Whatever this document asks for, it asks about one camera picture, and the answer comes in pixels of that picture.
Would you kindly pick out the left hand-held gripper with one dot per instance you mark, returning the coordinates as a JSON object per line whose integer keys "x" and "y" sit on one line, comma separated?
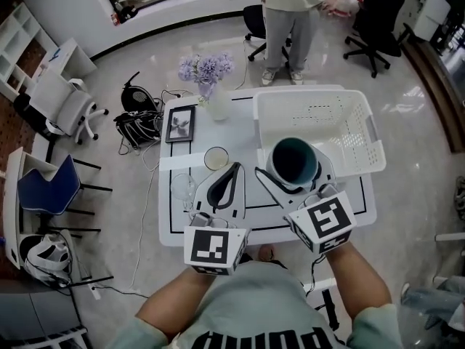
{"x": 207, "y": 247}

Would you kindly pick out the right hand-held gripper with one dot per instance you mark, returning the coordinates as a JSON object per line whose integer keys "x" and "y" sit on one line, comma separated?
{"x": 327, "y": 220}

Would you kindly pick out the teal cup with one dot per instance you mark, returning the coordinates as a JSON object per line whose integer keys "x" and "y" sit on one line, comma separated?
{"x": 292, "y": 162}

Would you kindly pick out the cream mug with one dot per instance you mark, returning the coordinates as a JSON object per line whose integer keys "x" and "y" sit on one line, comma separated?
{"x": 216, "y": 158}

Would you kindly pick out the clear wine glass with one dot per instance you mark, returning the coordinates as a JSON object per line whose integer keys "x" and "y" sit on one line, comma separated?
{"x": 181, "y": 189}

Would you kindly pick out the white plastic laundry basket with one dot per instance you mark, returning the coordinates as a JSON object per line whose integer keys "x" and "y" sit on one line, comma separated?
{"x": 327, "y": 122}

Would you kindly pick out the person's left forearm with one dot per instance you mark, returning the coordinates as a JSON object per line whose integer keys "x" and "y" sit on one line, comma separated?
{"x": 170, "y": 304}

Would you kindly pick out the person's right forearm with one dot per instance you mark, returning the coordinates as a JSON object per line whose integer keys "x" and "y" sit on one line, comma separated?
{"x": 359, "y": 285}

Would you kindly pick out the white paper strip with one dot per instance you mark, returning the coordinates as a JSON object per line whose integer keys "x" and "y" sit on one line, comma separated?
{"x": 178, "y": 163}

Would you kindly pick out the person's right shoe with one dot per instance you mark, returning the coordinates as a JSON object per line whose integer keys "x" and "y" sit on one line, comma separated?
{"x": 267, "y": 253}

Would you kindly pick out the white vase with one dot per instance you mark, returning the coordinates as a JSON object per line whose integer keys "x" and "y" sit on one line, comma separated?
{"x": 219, "y": 107}

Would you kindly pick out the person in white t-shirt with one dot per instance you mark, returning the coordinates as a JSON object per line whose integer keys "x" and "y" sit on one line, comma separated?
{"x": 254, "y": 304}

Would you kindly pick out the purple flowers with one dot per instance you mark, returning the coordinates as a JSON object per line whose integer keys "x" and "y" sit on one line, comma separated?
{"x": 209, "y": 67}

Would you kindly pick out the white metal rack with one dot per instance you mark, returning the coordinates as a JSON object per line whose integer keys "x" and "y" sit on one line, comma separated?
{"x": 450, "y": 236}

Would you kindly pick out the black white headset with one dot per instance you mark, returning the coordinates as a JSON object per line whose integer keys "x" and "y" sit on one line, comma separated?
{"x": 460, "y": 198}

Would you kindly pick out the white power strip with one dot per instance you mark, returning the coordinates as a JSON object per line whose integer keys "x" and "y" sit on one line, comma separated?
{"x": 96, "y": 292}

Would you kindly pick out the brown wooden step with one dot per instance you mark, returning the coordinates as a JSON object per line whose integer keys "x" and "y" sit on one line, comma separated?
{"x": 436, "y": 96}

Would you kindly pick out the black office chair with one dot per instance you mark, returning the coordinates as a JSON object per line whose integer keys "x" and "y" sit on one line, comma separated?
{"x": 378, "y": 20}
{"x": 254, "y": 20}

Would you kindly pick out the blue chair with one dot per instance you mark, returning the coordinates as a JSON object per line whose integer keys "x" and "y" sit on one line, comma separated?
{"x": 47, "y": 187}

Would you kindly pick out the white office chair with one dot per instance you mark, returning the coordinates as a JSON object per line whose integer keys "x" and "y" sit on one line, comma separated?
{"x": 65, "y": 104}

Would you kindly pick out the white red plastic bag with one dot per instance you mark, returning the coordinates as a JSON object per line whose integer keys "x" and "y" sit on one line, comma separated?
{"x": 345, "y": 6}

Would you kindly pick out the white VR headset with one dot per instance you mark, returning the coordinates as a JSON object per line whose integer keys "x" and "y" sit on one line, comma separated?
{"x": 43, "y": 256}

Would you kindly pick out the white desk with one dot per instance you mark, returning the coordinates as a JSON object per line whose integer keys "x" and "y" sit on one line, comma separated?
{"x": 76, "y": 60}

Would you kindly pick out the black bag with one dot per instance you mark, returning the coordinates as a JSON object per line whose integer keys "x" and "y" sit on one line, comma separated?
{"x": 128, "y": 14}

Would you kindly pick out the red white bottle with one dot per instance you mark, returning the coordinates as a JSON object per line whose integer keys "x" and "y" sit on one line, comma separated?
{"x": 114, "y": 18}

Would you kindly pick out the white cabinet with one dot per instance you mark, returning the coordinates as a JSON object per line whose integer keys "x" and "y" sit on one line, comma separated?
{"x": 432, "y": 13}

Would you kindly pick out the grey cabinet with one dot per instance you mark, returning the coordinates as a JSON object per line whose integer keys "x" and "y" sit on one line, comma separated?
{"x": 36, "y": 315}

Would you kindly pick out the small blue tool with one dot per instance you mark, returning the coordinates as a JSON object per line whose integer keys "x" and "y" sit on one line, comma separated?
{"x": 56, "y": 53}

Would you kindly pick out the white low shelf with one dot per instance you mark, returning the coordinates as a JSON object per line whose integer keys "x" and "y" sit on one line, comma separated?
{"x": 47, "y": 342}

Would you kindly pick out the white shelf unit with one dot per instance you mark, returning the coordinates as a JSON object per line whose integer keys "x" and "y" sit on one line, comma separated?
{"x": 14, "y": 49}

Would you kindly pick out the black picture frame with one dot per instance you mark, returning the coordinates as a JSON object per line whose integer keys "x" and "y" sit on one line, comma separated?
{"x": 179, "y": 124}

